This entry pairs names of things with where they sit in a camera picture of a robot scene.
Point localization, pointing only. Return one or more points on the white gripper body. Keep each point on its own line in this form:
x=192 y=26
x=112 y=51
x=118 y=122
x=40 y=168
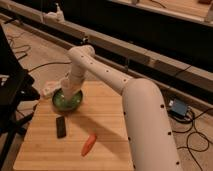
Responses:
x=71 y=85

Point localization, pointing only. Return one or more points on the white ceramic cup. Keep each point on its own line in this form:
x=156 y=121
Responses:
x=68 y=95

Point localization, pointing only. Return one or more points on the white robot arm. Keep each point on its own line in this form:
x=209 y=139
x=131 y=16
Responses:
x=148 y=128

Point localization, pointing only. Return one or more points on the green ceramic bowl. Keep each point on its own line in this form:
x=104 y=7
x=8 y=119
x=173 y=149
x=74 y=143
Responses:
x=61 y=104

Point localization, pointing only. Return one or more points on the white power strip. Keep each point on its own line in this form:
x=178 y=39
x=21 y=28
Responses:
x=50 y=88

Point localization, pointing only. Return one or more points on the black rectangular block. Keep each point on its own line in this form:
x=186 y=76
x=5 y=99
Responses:
x=60 y=127

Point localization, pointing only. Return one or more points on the black chair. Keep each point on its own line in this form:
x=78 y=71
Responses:
x=18 y=87

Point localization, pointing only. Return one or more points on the orange carrot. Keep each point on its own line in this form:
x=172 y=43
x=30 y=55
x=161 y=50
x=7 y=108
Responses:
x=88 y=145

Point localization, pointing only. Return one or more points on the white object on ledge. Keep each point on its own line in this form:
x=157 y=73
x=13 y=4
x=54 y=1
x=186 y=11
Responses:
x=57 y=16

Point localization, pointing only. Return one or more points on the blue electronics box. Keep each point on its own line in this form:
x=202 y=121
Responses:
x=178 y=108

